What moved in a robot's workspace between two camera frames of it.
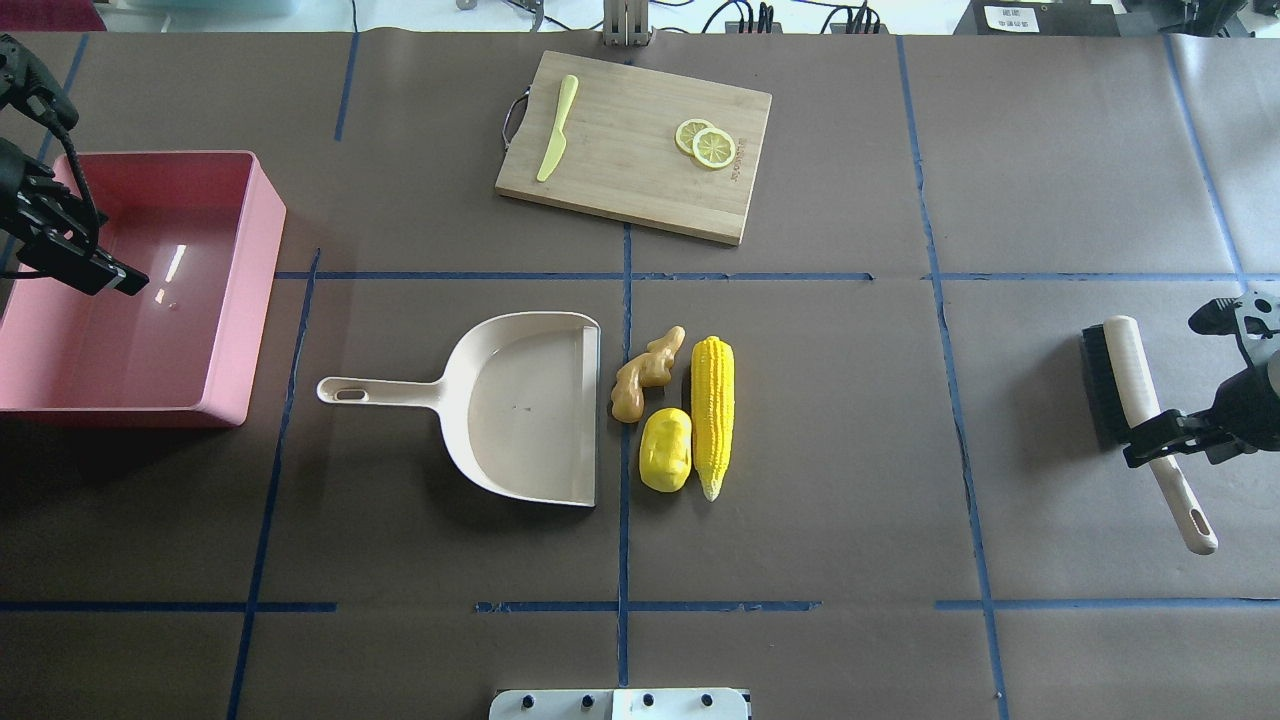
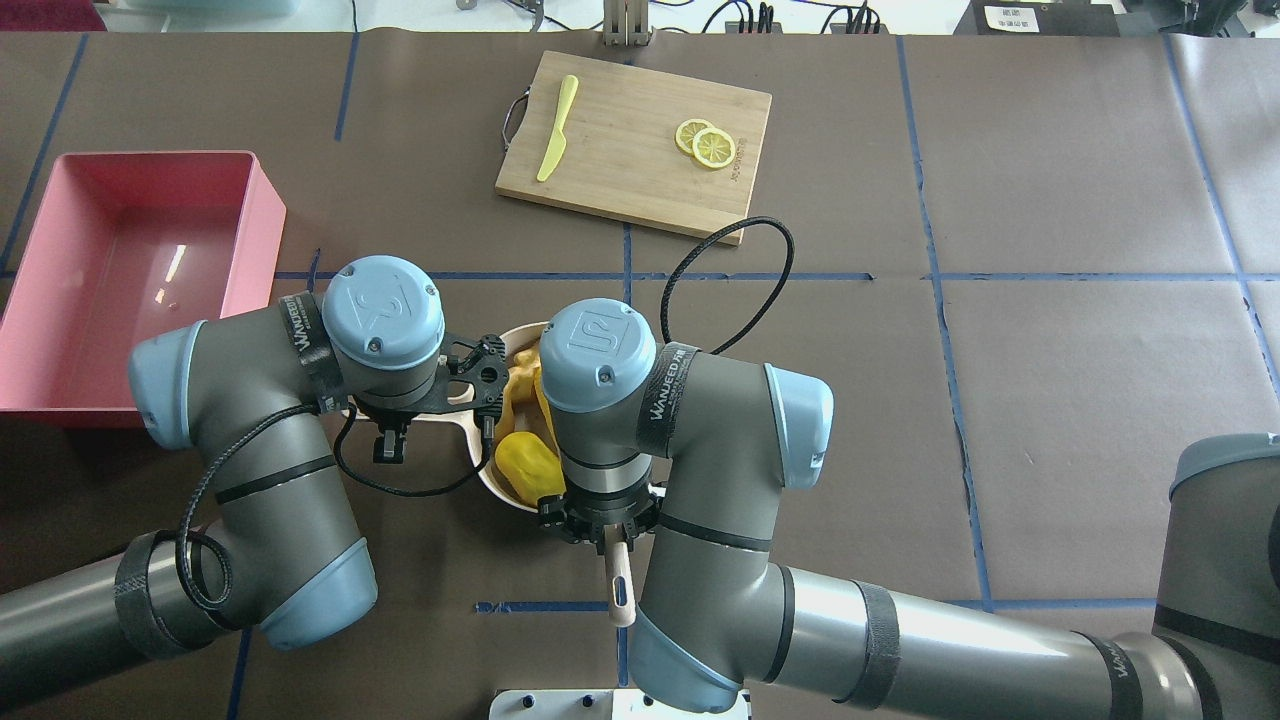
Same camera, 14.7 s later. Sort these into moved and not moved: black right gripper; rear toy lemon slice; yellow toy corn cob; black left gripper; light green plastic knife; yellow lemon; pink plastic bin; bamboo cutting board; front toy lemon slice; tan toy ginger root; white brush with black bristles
Moved: tan toy ginger root; white brush with black bristles; yellow toy corn cob; black left gripper; black right gripper; yellow lemon
Not moved: pink plastic bin; bamboo cutting board; front toy lemon slice; rear toy lemon slice; light green plastic knife
